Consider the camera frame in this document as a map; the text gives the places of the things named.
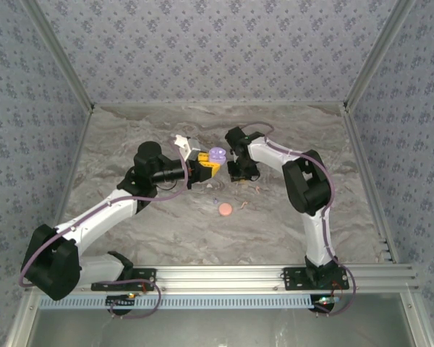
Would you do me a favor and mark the purple earbud charging case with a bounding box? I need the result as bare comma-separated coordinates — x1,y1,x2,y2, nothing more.
208,146,227,166

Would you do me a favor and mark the black controller board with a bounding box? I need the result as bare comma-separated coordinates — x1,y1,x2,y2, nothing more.
106,293,137,309
312,294,339,312

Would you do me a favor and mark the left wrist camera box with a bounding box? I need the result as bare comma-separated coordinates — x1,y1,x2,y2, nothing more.
170,134,200,163

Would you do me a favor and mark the aluminium mounting rail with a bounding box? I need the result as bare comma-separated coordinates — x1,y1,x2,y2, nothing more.
25,265,420,293

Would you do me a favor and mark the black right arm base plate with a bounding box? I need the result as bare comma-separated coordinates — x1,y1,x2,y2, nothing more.
282,267,350,292

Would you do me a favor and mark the aluminium side rail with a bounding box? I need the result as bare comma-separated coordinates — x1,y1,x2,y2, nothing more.
341,103,399,264

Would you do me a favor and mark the slotted light blue cable duct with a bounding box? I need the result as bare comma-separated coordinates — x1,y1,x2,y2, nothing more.
38,294,318,310

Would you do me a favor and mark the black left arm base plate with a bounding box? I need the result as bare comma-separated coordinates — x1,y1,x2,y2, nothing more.
90,267,157,292

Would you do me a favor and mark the aluminium frame post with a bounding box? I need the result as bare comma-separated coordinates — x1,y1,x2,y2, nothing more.
341,0,419,111
20,0,95,111

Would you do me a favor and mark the aluminium frame leg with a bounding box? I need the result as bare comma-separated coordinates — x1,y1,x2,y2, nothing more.
5,291,41,347
399,291,434,347

